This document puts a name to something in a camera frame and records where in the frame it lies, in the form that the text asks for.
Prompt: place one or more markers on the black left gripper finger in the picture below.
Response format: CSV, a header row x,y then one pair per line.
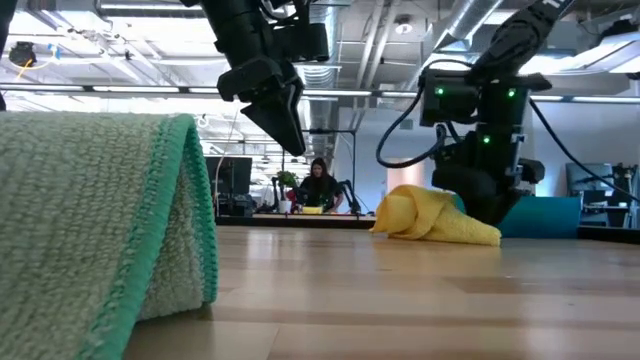
x,y
297,115
272,117

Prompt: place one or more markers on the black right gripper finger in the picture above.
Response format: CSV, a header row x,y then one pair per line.
x,y
497,207
472,202

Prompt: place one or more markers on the yellow microfiber towel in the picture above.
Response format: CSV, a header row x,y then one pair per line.
x,y
425,220

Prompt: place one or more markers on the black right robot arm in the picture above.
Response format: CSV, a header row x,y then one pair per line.
x,y
520,35

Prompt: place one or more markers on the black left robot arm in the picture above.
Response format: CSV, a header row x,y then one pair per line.
x,y
240,30

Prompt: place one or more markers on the background black robot arm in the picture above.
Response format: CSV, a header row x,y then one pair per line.
x,y
350,195

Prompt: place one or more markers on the teal plastic bin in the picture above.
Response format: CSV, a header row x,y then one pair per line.
x,y
545,217

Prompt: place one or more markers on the small leafy plant white pot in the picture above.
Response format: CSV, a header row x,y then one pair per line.
x,y
286,180

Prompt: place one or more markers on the wide dark monitor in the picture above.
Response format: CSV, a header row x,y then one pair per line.
x,y
230,175

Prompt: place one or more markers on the person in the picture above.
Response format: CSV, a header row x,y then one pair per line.
x,y
320,187

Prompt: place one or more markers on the dark computer monitor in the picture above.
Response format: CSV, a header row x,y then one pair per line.
x,y
590,175

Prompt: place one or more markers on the background work table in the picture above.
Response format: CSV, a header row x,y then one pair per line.
x,y
250,220

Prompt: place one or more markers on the linear ceiling light strip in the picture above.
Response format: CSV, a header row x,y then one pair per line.
x,y
135,89

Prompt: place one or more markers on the pale green towel teal edge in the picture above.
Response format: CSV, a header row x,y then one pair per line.
x,y
75,210

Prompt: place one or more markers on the black ceiling device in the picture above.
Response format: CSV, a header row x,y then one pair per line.
x,y
22,54

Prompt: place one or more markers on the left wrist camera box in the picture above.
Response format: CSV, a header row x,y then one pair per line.
x,y
310,42

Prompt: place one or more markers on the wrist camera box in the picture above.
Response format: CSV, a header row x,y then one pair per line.
x,y
450,100
310,42

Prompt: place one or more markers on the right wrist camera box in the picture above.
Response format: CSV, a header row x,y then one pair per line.
x,y
450,100

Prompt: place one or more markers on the silver ceiling duct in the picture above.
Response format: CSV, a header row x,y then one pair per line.
x,y
334,12

